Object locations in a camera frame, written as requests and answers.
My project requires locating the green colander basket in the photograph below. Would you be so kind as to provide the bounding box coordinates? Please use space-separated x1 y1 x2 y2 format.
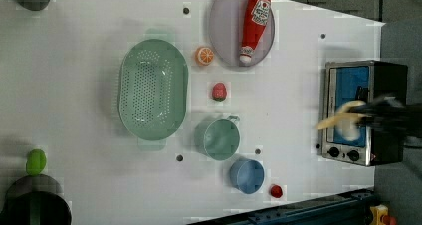
118 39 188 141

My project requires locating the toy orange slice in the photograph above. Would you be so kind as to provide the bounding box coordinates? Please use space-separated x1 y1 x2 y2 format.
195 47 214 66

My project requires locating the peeled toy banana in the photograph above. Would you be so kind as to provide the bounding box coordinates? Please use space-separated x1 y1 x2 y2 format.
316 101 366 141

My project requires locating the red toy strawberry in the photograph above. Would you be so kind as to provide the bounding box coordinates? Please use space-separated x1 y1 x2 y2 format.
270 185 283 198

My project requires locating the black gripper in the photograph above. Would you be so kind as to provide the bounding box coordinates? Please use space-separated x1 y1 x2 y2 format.
350 97 422 138

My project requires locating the blue cup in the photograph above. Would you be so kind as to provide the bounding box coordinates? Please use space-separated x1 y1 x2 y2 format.
229 158 265 194

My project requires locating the red ketchup bottle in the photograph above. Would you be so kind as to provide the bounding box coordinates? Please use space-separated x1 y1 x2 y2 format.
239 0 271 64

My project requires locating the green toy piece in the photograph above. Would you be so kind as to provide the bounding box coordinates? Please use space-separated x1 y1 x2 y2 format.
26 149 47 176

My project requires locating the grey round plate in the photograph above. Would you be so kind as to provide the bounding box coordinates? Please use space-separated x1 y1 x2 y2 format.
208 0 275 67

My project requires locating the yellow toy object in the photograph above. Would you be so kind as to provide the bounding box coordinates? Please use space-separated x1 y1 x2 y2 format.
370 205 397 225

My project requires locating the black cylinder lower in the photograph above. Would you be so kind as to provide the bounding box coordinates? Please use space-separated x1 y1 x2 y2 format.
1 174 73 225

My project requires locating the green mug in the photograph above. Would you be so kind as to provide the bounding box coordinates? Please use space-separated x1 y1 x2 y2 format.
194 115 241 161

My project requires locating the pink toy strawberry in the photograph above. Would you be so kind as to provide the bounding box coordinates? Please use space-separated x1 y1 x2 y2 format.
212 83 227 102

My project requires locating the blue metal frame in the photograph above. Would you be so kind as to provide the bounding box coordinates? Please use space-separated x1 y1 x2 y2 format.
190 189 379 225

